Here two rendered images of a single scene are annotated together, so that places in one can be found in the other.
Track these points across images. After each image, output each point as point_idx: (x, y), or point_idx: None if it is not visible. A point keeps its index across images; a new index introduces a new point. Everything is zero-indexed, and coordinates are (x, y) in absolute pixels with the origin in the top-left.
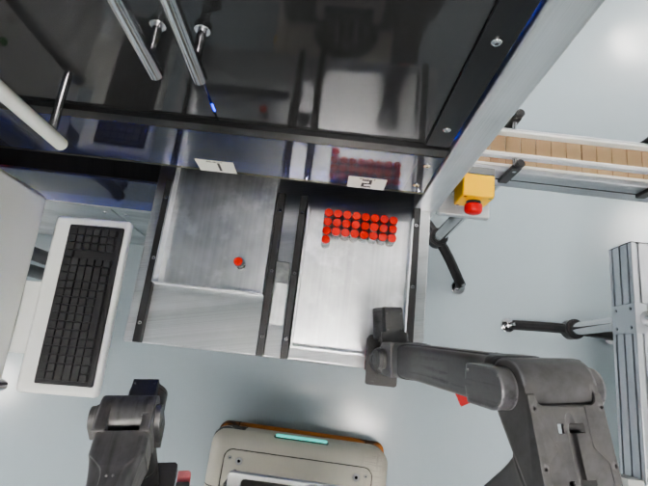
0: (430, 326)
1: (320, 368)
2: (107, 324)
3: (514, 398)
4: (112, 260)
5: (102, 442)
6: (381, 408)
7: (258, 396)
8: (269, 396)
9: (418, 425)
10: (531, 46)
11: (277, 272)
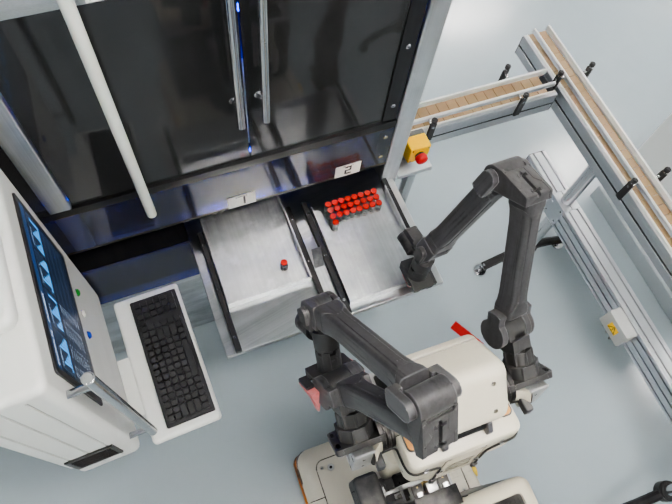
0: (421, 299)
1: None
2: (200, 361)
3: (497, 176)
4: (179, 314)
5: (322, 308)
6: None
7: (311, 428)
8: (320, 423)
9: None
10: (425, 42)
11: (314, 258)
